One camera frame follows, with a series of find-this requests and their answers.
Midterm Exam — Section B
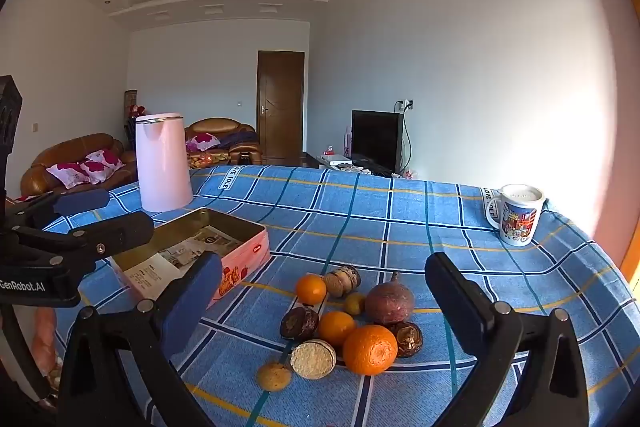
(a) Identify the large orange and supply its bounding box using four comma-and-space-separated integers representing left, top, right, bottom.
342, 324, 399, 376

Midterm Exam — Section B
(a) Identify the black power cable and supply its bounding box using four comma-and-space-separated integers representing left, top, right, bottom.
400, 107, 417, 175

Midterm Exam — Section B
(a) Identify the small tan fruit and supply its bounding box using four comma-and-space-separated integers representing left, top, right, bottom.
256, 362, 293, 392

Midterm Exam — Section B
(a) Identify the dark chocolate muffin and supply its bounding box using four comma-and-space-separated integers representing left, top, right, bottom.
364, 272, 416, 326

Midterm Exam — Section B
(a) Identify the small orange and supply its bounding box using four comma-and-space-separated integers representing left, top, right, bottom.
295, 274, 328, 306

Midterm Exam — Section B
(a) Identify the dark tv stand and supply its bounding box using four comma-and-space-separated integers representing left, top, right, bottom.
305, 151, 401, 180

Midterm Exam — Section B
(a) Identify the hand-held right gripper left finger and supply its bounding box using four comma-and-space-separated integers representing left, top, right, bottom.
57, 251, 223, 427

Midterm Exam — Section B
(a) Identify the pink rectangular tin box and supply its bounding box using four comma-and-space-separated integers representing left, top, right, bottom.
107, 208, 272, 310

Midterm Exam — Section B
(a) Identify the bag of oranges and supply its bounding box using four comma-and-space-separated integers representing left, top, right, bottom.
187, 151, 226, 168

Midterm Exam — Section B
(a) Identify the brown leather sofa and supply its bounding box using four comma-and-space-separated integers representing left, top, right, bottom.
20, 133, 138, 198

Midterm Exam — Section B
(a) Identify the brown leather armchair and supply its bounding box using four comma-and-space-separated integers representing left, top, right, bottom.
185, 118, 261, 168

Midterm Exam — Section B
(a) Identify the pink electric kettle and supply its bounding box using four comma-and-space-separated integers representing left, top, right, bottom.
135, 113, 194, 212

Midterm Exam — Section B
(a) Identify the dark brown wooden door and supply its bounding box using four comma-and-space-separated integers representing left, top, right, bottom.
256, 51, 306, 166

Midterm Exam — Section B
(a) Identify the black television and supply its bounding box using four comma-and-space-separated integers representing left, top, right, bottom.
351, 109, 405, 175

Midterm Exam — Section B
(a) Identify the vase with red flowers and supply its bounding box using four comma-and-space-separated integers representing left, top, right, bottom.
124, 89, 146, 124

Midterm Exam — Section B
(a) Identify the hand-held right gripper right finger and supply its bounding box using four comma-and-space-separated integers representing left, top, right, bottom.
424, 252, 591, 427

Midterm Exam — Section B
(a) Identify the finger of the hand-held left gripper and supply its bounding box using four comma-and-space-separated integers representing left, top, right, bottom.
0, 212, 156, 278
5, 188, 111, 233

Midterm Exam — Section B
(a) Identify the white floral pillow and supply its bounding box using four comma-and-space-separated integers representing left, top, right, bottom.
46, 163, 93, 188
186, 133, 221, 152
80, 150, 125, 185

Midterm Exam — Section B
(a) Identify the light wooden door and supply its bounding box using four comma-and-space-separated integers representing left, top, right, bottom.
620, 227, 640, 293

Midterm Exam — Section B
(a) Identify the white mug with colourful print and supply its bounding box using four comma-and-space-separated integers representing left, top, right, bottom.
484, 183, 546, 248

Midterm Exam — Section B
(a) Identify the printed leaflet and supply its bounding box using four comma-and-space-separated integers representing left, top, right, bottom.
122, 227, 241, 298

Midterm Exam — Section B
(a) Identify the blue plaid tablecloth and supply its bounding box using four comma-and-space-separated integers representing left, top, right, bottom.
42, 164, 640, 427

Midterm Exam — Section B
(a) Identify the medium orange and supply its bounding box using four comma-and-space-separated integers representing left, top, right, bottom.
318, 311, 357, 348

